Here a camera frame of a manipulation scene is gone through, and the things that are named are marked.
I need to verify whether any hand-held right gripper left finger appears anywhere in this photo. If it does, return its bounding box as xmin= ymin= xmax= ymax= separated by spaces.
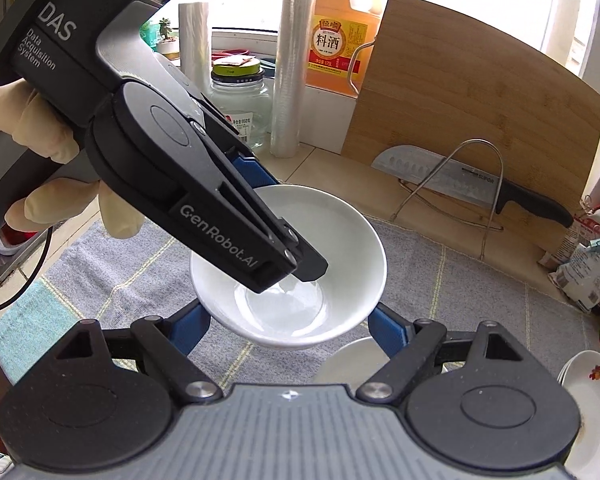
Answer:
xmin=55 ymin=300 xmax=226 ymax=404

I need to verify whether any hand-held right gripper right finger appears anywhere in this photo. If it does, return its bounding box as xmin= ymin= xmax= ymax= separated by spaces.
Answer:
xmin=355 ymin=304 xmax=526 ymax=404

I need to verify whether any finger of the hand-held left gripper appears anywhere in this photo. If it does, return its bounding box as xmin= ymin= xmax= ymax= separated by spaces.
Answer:
xmin=169 ymin=120 xmax=329 ymax=294
xmin=194 ymin=91 xmax=282 ymax=192

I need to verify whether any white ceramic bowl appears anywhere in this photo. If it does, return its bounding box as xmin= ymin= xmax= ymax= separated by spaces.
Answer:
xmin=312 ymin=336 xmax=398 ymax=386
xmin=189 ymin=185 xmax=387 ymax=351

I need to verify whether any white fruit print plate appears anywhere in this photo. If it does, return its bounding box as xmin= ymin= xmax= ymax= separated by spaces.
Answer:
xmin=556 ymin=357 xmax=581 ymax=396
xmin=562 ymin=350 xmax=600 ymax=480

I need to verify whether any person's left hand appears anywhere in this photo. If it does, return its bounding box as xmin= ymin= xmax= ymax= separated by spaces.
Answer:
xmin=0 ymin=79 xmax=144 ymax=242

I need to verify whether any glass storage jar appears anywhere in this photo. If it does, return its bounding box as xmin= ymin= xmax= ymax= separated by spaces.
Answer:
xmin=209 ymin=57 xmax=272 ymax=150

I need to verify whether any grey woven cloth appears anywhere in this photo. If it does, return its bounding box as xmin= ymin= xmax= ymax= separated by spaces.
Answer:
xmin=42 ymin=215 xmax=600 ymax=386

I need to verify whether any small potted plant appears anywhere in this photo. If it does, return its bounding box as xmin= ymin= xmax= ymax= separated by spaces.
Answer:
xmin=155 ymin=17 xmax=181 ymax=58

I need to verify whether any clear plastic wrap roll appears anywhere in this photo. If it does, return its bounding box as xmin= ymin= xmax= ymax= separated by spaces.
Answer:
xmin=271 ymin=0 xmax=322 ymax=159

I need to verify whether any white plastic bag roll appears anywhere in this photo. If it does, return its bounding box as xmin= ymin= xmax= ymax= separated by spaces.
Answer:
xmin=179 ymin=1 xmax=213 ymax=96

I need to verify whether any orange cooking wine jug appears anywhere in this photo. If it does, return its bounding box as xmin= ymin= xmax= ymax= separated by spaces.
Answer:
xmin=306 ymin=0 xmax=386 ymax=100

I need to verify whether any teal cloth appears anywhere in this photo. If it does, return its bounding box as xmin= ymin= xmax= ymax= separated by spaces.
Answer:
xmin=0 ymin=280 xmax=73 ymax=386

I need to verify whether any red and white bag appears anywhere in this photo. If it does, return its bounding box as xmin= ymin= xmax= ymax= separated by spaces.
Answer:
xmin=537 ymin=205 xmax=600 ymax=271

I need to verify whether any bamboo cutting board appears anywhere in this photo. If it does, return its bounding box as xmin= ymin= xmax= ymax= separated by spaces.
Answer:
xmin=340 ymin=0 xmax=600 ymax=271

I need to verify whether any black cable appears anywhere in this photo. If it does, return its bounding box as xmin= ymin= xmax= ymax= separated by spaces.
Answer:
xmin=0 ymin=225 xmax=56 ymax=317

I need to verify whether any black handled cleaver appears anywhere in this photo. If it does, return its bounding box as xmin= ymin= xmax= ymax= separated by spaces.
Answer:
xmin=371 ymin=145 xmax=575 ymax=229

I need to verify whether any metal wire rack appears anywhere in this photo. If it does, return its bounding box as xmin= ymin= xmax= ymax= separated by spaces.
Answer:
xmin=345 ymin=42 xmax=506 ymax=261

